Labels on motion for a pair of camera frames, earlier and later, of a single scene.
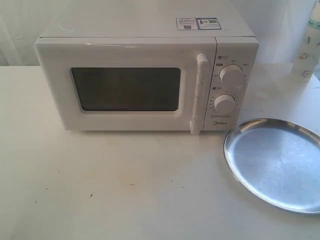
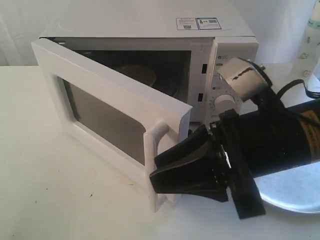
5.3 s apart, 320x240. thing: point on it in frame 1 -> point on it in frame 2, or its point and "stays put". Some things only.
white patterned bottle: (309, 54) stays put
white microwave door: (128, 83) -> (121, 126)
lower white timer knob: (224, 103) stays put
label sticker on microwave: (198, 23) stays put
